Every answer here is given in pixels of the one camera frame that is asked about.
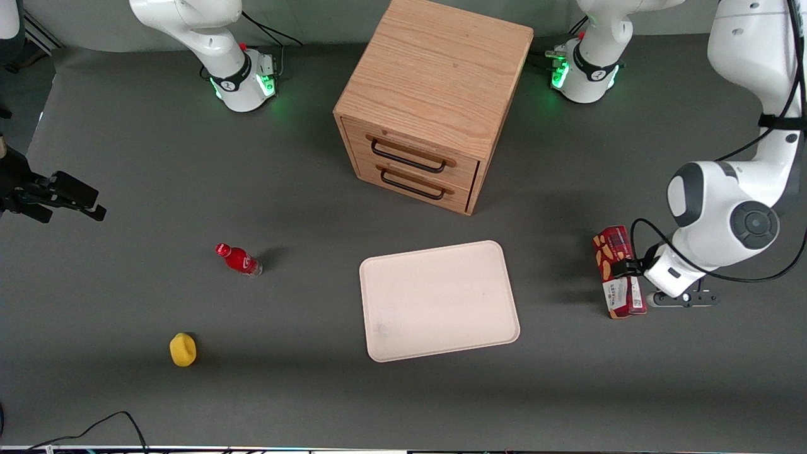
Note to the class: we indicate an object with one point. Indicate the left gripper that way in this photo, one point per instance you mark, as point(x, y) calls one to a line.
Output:
point(632, 268)

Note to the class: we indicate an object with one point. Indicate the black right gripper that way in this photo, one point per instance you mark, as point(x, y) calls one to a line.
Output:
point(25, 191)

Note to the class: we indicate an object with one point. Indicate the red cookie box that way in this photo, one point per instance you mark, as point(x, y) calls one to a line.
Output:
point(615, 249)

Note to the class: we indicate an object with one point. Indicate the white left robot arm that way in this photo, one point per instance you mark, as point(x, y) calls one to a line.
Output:
point(744, 38)

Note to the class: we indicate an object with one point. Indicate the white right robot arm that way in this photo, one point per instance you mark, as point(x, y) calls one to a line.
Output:
point(208, 31)

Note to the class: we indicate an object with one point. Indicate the beige rectangular tray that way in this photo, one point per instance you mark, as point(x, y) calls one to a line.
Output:
point(438, 302)

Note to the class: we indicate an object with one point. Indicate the red soda bottle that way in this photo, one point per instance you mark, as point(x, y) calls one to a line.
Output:
point(239, 260)

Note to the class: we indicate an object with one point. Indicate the yellow oblong toy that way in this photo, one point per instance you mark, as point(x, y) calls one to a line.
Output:
point(183, 350)

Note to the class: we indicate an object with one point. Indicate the wooden drawer cabinet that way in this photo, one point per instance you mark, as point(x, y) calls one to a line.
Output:
point(435, 75)

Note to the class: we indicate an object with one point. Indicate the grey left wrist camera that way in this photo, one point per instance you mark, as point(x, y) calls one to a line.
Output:
point(684, 299)

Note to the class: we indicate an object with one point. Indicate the aluminium frame rail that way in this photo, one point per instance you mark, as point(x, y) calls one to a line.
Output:
point(44, 34)

